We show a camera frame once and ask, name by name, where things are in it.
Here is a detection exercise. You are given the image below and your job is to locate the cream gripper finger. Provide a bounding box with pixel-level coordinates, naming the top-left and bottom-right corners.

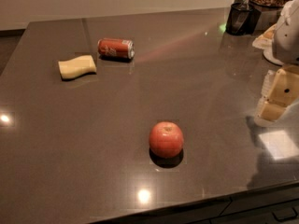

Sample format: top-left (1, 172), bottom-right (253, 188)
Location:
top-left (255, 97), bottom-right (286, 122)

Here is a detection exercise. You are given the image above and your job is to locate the yellow sponge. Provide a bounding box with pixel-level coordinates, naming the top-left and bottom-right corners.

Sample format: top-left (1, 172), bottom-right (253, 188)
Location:
top-left (58, 55), bottom-right (96, 80)

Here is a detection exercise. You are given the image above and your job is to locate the dark drawer front with handle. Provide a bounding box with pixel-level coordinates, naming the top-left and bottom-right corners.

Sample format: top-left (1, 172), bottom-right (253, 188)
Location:
top-left (210, 188), bottom-right (299, 224)

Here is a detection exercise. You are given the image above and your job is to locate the red soda can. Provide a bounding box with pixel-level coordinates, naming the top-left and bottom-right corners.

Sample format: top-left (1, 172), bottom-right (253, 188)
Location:
top-left (97, 38), bottom-right (135, 60)

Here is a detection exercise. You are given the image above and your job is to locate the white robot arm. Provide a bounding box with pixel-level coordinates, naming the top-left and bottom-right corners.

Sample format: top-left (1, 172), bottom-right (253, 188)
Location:
top-left (254, 0), bottom-right (299, 127)

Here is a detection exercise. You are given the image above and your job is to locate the black cup holder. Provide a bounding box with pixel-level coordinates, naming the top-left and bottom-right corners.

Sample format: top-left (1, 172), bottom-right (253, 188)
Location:
top-left (226, 0), bottom-right (261, 35)

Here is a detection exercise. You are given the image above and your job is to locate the white plate with snacks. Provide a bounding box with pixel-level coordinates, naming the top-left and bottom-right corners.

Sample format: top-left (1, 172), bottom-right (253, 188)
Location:
top-left (252, 25), bottom-right (283, 66)

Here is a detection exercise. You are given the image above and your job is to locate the red apple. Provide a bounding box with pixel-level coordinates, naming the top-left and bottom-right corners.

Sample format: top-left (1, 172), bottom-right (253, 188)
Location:
top-left (149, 121), bottom-right (184, 159)

